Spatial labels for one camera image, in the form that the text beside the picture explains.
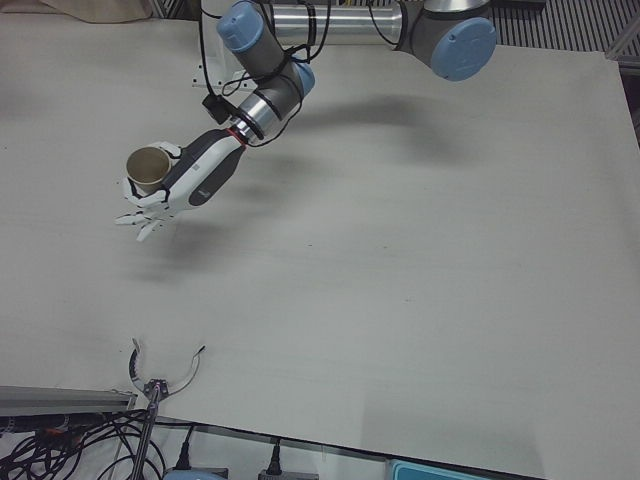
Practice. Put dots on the aluminium frame bar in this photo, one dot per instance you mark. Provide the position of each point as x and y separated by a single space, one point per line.
624 41

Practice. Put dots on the light blue plastic box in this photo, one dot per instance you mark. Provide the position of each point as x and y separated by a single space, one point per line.
465 471

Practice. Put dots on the beige cloth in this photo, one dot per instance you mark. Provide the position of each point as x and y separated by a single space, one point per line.
110 9

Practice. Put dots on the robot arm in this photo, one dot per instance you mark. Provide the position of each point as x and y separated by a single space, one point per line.
350 22

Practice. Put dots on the white grey robot hand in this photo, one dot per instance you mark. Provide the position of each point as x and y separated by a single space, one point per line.
205 172

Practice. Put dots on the blue grey device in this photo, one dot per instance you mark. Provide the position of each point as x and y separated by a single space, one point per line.
195 474

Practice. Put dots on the black power plug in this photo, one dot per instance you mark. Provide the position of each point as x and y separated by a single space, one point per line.
273 460
185 452

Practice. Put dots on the grey claw holder on rod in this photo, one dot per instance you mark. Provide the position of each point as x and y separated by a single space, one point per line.
155 387

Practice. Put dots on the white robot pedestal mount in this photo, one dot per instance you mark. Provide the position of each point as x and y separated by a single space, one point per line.
220 65

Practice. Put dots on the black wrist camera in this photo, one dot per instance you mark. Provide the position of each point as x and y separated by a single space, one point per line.
214 107

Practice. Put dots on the beige paper cup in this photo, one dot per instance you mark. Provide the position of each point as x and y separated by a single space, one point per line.
146 167

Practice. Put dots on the grey power strip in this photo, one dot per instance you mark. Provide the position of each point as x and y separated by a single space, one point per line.
290 475

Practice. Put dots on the aluminium profile rail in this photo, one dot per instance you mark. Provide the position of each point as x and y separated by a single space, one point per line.
60 399

